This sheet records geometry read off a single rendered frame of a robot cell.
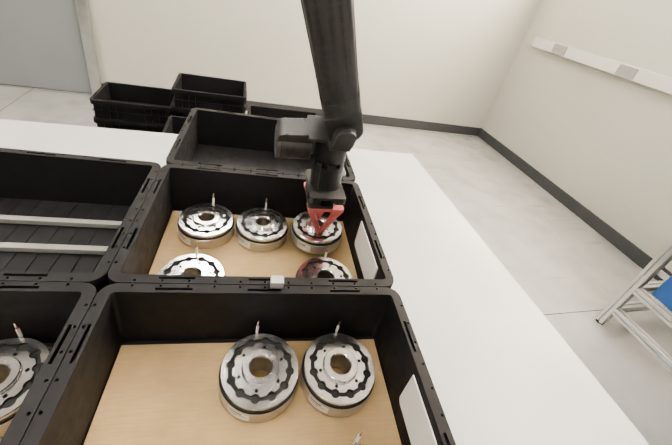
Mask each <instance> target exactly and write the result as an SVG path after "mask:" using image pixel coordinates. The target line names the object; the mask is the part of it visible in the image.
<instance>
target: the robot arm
mask: <svg viewBox="0 0 672 445"><path fill-rule="evenodd" d="M300 1H301V6H302V11H303V16H304V21H305V26H306V31H307V35H308V40H309V45H310V50H311V55H312V60H313V65H314V70H315V75H316V76H315V77H316V80H317V85H318V91H319V97H320V102H321V107H322V112H323V116H317V115H307V118H279V119H278V120H277V124H276V127H275V137H274V155H275V158H288V159H309V158H310V156H311V154H313V152H314V159H313V164H312V169H307V170H306V175H305V176H306V178H307V179H306V182H304V189H305V192H306V199H307V210H308V213H309V215H310V218H311V220H312V223H313V226H314V228H315V231H316V233H323V232H324V231H325V230H326V229H327V228H328V226H329V225H330V224H331V223H332V222H333V221H334V220H335V219H336V218H337V217H338V216H340V215H341V214H342V213H343V211H344V207H343V205H345V201H346V196H345V193H344V190H343V186H342V183H341V179H342V174H343V169H344V163H345V158H346V153H347V152H350V150H351V149H352V148H353V146H354V144H355V142H356V140H358V139H359V138H360V137H361V136H362V134H363V114H362V109H361V98H360V87H359V78H358V75H359V73H358V63H357V46H356V29H355V12H354V0H300ZM315 142H316V143H315ZM314 146H315V150H314ZM332 202H335V204H333V203H332ZM324 212H330V213H331V214H330V215H329V217H328V218H327V220H326V221H325V222H324V224H323V225H322V226H319V224H318V220H317V217H321V216H322V214H323V213H324ZM316 216H317V217H316Z"/></svg>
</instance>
